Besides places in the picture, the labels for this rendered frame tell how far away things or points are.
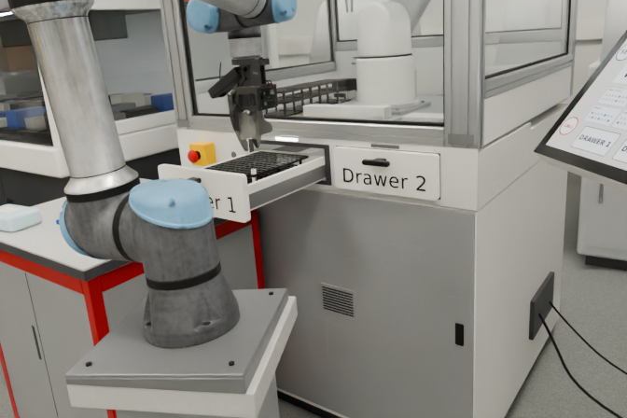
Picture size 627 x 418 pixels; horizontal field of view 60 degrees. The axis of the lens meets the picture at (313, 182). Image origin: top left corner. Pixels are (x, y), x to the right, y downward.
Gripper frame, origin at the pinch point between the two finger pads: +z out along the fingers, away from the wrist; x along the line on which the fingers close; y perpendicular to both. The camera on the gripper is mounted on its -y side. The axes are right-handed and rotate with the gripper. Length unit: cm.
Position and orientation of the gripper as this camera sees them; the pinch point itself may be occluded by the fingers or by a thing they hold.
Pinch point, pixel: (248, 144)
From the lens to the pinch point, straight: 131.3
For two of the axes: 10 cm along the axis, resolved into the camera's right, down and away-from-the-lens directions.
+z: 0.7, 9.6, 2.7
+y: 8.0, 1.0, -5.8
